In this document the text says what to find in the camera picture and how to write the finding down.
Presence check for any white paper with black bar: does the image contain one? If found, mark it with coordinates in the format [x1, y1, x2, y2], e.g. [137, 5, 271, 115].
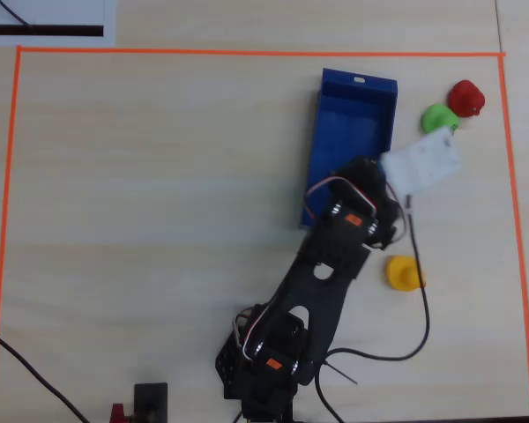
[0, 0, 117, 48]

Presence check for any black zip tie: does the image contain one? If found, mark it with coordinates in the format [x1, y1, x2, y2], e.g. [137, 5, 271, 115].
[324, 360, 359, 386]

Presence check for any red toy duck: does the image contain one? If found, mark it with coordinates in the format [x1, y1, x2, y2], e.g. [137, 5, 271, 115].
[448, 78, 488, 119]

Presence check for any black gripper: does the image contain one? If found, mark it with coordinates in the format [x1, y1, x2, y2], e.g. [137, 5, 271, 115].
[332, 155, 403, 251]

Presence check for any yellow toy duck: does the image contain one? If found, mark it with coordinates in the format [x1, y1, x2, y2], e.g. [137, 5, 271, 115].
[384, 255, 427, 293]

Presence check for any orange tape strip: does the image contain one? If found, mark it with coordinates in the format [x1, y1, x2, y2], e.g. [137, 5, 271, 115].
[15, 45, 507, 59]
[0, 45, 24, 390]
[496, 52, 529, 418]

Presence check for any thin black cable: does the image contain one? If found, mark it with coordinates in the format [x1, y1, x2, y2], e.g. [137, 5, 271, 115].
[0, 0, 35, 33]

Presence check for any green toy duck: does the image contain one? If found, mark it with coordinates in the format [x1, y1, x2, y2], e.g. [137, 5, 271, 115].
[420, 101, 461, 135]

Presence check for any long black cable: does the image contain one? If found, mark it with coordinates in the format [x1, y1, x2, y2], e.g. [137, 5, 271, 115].
[0, 324, 91, 423]

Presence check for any white servo wire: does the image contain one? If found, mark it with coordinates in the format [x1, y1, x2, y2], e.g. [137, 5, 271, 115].
[302, 174, 378, 222]

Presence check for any black camera cable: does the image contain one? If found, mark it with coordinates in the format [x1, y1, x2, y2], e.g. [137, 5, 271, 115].
[315, 195, 432, 423]

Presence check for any blue plastic box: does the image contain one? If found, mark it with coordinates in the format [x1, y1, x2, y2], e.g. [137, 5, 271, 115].
[300, 66, 399, 231]

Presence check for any white gripper camera box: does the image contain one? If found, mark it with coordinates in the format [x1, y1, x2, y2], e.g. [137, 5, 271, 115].
[379, 126, 465, 197]

